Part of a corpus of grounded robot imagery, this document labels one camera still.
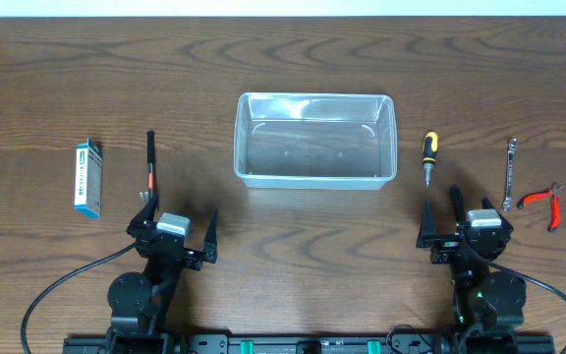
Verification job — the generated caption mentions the silver ratchet wrench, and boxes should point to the silver ratchet wrench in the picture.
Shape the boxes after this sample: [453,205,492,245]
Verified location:
[502,138,518,212]

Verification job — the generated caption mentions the yellow black stubby screwdriver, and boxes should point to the yellow black stubby screwdriver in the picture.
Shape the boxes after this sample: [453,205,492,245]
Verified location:
[423,131,438,187]

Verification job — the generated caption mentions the blue white cardboard box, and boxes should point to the blue white cardboard box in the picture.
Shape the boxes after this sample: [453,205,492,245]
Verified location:
[74,139,103,219]

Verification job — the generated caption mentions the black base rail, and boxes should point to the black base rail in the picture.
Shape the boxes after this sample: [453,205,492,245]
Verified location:
[62,332,557,354]

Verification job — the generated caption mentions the right black cable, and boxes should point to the right black cable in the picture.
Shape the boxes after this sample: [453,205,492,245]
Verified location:
[459,235,566,354]

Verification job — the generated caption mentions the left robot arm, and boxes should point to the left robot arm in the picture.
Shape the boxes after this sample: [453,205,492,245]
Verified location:
[107,196,218,335]

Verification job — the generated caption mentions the clear plastic container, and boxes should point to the clear plastic container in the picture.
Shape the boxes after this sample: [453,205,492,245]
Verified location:
[234,92,398,190]

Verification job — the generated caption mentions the black cable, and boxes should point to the black cable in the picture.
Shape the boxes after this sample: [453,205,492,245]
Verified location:
[459,235,566,354]
[20,241,138,354]

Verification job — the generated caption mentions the red handled pliers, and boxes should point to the red handled pliers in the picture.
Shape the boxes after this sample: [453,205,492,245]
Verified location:
[516,182,564,234]

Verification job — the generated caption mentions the thin black yellow screwdriver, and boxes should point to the thin black yellow screwdriver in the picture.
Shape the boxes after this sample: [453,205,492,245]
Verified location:
[449,185,466,223]

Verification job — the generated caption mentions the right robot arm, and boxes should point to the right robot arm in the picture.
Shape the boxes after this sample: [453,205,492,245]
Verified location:
[416,187,526,332]

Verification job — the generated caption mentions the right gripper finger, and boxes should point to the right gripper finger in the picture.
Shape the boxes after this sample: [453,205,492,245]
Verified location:
[481,197,496,210]
[416,200,439,248]

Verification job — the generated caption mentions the left black cable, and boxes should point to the left black cable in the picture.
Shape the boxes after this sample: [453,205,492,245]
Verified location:
[20,241,138,354]

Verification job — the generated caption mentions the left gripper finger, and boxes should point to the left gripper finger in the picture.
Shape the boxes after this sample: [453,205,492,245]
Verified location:
[127,195,158,231]
[203,209,218,264]

